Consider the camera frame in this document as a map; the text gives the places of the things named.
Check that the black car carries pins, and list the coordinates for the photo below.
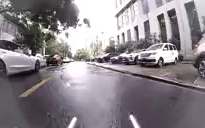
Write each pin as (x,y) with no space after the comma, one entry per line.
(106,56)

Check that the green tree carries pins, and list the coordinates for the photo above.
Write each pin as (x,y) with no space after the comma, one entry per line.
(81,54)

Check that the silver car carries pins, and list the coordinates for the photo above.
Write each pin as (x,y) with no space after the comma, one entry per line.
(133,57)

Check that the row of bushes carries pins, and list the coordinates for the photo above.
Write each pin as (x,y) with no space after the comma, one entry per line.
(136,45)

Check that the dark red car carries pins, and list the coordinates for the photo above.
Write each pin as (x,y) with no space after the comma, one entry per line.
(54,60)

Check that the grey kerb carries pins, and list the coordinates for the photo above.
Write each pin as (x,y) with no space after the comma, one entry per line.
(150,77)

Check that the white van-shaped car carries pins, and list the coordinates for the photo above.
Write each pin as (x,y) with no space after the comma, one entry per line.
(158,55)

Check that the grey paved parking strip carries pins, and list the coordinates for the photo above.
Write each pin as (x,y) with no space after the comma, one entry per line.
(170,71)

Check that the large dark tree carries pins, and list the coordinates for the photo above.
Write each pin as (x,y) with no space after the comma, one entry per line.
(40,16)

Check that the pale multi-storey building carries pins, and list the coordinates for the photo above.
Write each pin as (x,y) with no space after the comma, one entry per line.
(176,20)

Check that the grey building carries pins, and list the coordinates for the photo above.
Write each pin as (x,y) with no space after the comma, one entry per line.
(1,30)

